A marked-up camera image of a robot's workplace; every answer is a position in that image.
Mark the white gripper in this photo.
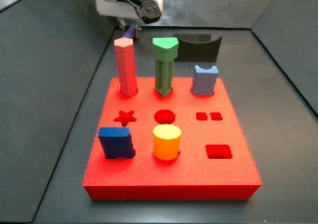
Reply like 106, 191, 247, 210
96, 0, 164, 24

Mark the purple round cylinder peg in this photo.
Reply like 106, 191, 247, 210
123, 25, 136, 39

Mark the salmon hexagonal tall peg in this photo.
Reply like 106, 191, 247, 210
114, 37, 137, 97

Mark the green triangular tall peg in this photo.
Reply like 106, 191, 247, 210
152, 37, 179, 97

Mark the black curved cradle stand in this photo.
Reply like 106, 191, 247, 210
173, 33, 221, 62

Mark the light blue notched peg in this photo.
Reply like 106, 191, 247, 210
191, 65, 219, 96

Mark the yellow orange cylinder peg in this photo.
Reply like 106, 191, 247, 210
152, 124, 181, 161

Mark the dark blue arch peg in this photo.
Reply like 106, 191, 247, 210
97, 127, 135, 159

